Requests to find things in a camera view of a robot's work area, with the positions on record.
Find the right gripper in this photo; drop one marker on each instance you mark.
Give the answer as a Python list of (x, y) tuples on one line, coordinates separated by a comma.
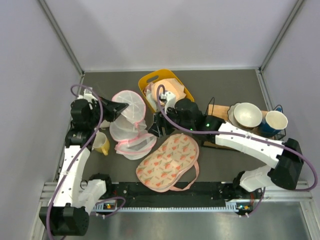
[(161, 121)]

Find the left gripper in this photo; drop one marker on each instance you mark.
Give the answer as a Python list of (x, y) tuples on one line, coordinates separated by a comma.
[(114, 109)]

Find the white pink-trimmed mesh laundry bag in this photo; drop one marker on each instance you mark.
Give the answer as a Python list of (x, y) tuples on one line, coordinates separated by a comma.
[(131, 120)]

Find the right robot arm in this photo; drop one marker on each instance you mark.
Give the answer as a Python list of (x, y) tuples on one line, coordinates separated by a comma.
[(283, 159)]

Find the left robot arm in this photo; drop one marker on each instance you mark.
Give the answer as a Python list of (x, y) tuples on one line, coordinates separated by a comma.
[(69, 209)]

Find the empty pink-trimmed mesh laundry bag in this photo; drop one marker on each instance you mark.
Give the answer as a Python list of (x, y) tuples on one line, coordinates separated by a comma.
[(136, 148)]

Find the tulip print bra bag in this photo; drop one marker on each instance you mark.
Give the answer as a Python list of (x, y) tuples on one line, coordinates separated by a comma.
[(162, 169)]

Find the peach padded bra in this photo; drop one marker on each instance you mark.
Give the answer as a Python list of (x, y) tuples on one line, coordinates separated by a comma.
[(171, 85)]

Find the white garment in basket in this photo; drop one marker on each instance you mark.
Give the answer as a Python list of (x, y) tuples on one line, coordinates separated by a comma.
[(150, 99)]

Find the yellow mug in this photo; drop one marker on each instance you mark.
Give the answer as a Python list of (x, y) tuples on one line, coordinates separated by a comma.
[(101, 143)]

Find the yellow plastic basket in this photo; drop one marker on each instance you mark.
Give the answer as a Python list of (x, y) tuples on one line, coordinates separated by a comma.
[(162, 88)]

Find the scalloped white plate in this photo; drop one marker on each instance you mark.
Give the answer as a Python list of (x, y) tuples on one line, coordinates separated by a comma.
[(230, 115)]

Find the white ceramic bowl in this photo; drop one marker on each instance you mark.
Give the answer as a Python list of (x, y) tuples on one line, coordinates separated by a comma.
[(248, 115)]

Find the blue paper cup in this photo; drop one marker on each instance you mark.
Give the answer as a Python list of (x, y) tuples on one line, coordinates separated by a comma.
[(273, 122)]

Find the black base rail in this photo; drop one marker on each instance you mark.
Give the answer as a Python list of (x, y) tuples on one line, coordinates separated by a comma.
[(200, 194)]

